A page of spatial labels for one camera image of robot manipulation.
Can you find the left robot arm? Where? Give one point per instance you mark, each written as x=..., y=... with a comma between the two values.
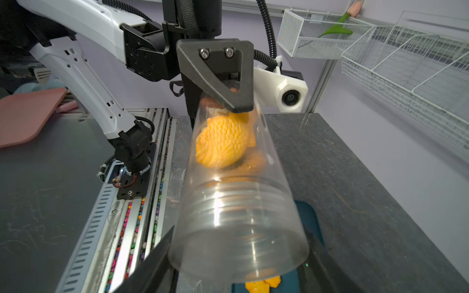
x=147, y=48

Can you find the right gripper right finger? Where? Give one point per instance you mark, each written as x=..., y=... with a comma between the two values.
x=321, y=274

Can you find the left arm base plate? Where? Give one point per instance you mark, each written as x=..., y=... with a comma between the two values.
x=132, y=186

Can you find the white mesh wall basket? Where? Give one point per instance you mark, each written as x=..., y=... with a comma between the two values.
x=300, y=31

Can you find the clear jar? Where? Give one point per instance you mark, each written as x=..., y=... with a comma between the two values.
x=237, y=218

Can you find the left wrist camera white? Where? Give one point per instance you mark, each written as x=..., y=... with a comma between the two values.
x=274, y=89

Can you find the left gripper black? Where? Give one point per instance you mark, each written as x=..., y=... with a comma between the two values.
x=203, y=63

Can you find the white wire wall shelf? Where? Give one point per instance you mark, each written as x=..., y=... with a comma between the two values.
x=421, y=66

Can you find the white vented cable duct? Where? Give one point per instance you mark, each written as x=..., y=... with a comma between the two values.
x=78, y=267

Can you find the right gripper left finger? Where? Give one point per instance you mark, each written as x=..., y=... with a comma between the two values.
x=155, y=274

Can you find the pink artificial tulip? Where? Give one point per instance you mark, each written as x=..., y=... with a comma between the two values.
x=338, y=28

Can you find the teal plastic tray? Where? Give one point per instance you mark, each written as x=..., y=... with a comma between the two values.
x=290, y=280

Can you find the pink board outside table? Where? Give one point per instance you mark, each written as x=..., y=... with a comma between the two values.
x=24, y=115

